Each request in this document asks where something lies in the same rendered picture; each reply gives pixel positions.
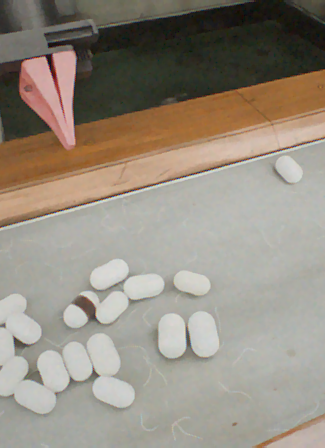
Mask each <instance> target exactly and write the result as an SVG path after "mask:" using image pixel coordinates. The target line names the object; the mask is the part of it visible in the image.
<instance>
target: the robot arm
mask: <svg viewBox="0 0 325 448"><path fill-rule="evenodd" d="M98 36H99V32H98V30H97V27H96V24H95V21H94V20H93V19H88V20H82V21H77V22H72V23H66V24H62V22H61V19H60V17H59V11H58V8H57V5H56V2H55V0H0V79H10V78H14V77H18V85H17V86H18V89H19V92H20V94H21V97H22V99H23V100H24V101H25V102H26V103H27V104H28V106H29V107H31V108H32V109H34V110H35V111H36V112H37V113H38V114H39V115H40V116H41V117H42V118H43V120H44V121H45V122H46V123H47V124H48V125H50V127H51V128H52V130H53V131H54V132H55V134H56V135H57V137H58V140H60V142H61V143H62V145H63V146H64V148H65V149H66V150H72V149H73V147H74V144H75V139H74V127H73V86H74V81H76V80H81V79H85V78H89V77H90V75H91V72H92V66H91V64H90V61H91V58H92V56H91V53H90V50H89V49H90V47H91V44H92V43H96V42H97V39H98Z"/></svg>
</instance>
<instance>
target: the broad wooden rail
mask: <svg viewBox="0 0 325 448"><path fill-rule="evenodd" d="M73 127H74V139H75V144H74V147H73V149H72V150H66V149H65V148H64V146H63V145H62V143H61V142H60V140H58V137H57V135H56V134H55V132H54V131H51V132H47V133H43V134H39V135H35V136H30V137H27V138H22V139H18V140H10V141H6V142H1V143H0V228H3V227H7V226H11V225H13V224H17V223H21V222H24V221H28V220H31V219H34V218H41V217H44V216H48V215H51V214H55V213H58V212H61V211H65V210H69V209H72V208H75V207H79V206H82V205H86V204H89V203H92V202H99V201H103V200H106V199H109V198H113V197H117V196H119V195H123V194H127V193H130V192H134V191H137V190H140V189H144V188H147V187H154V186H157V185H161V184H165V183H167V182H171V181H175V180H178V179H181V178H185V177H188V176H192V175H196V174H198V173H202V172H205V171H212V170H215V169H219V168H223V167H226V166H229V165H233V164H236V163H240V162H243V161H246V160H250V159H254V158H257V157H260V156H263V155H271V154H274V153H277V152H281V151H284V150H288V149H291V148H294V147H298V146H302V145H305V144H308V143H311V142H315V141H319V140H321V139H325V70H321V71H317V72H313V73H308V74H305V75H301V76H292V77H288V78H284V79H280V80H275V81H272V82H267V83H263V84H259V85H255V86H251V87H246V88H243V89H238V90H234V91H229V92H222V93H217V94H213V95H209V96H205V97H201V98H197V99H193V100H188V101H184V102H180V103H176V104H172V105H167V106H164V107H159V108H151V109H147V110H143V111H138V112H134V113H130V114H126V115H122V116H118V117H114V118H109V119H105V120H101V121H97V122H93V123H88V124H80V125H76V126H73Z"/></svg>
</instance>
